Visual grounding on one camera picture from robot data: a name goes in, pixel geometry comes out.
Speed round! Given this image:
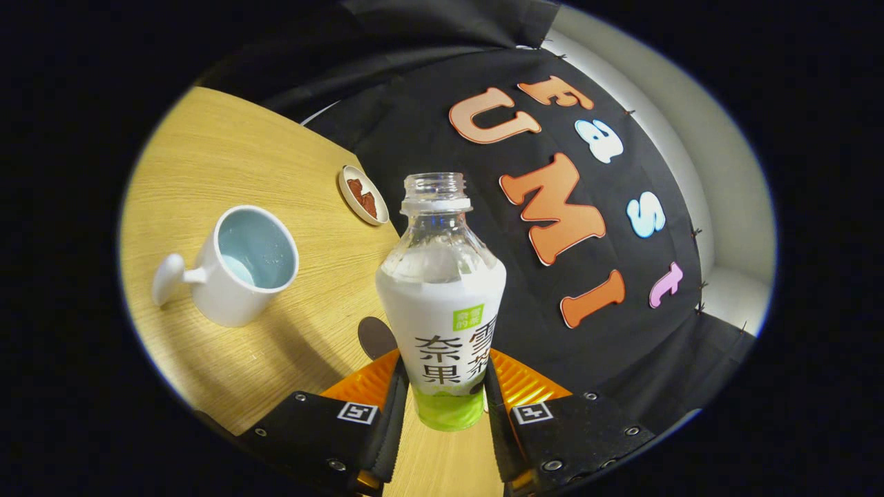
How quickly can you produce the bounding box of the small white round plate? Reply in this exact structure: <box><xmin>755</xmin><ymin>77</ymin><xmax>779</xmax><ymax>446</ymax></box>
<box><xmin>338</xmin><ymin>165</ymin><xmax>390</xmax><ymax>226</ymax></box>

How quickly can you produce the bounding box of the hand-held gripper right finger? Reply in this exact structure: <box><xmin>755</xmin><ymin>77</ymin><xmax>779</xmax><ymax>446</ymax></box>
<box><xmin>483</xmin><ymin>349</ymin><xmax>657</xmax><ymax>496</ymax></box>

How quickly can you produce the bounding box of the black backdrop cloth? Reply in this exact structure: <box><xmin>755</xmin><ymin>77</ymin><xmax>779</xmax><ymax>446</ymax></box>
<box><xmin>200</xmin><ymin>0</ymin><xmax>757</xmax><ymax>442</ymax></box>

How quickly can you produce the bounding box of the clear juice bottle white label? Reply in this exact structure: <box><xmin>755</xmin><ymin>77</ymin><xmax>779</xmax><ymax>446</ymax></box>
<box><xmin>376</xmin><ymin>173</ymin><xmax>507</xmax><ymax>433</ymax></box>

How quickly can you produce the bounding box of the white cup with handle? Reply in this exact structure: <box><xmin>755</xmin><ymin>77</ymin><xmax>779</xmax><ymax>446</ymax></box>
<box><xmin>152</xmin><ymin>205</ymin><xmax>300</xmax><ymax>328</ymax></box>

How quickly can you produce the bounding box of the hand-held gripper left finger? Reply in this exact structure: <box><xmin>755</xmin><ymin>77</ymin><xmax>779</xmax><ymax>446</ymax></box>
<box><xmin>238</xmin><ymin>349</ymin><xmax>410</xmax><ymax>496</ymax></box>

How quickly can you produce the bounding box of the round brown coaster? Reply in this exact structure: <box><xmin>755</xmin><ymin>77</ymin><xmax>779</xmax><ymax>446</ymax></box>
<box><xmin>358</xmin><ymin>317</ymin><xmax>398</xmax><ymax>361</ymax></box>

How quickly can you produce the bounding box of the wooden table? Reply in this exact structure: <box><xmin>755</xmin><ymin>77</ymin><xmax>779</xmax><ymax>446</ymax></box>
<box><xmin>119</xmin><ymin>86</ymin><xmax>505</xmax><ymax>497</ymax></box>

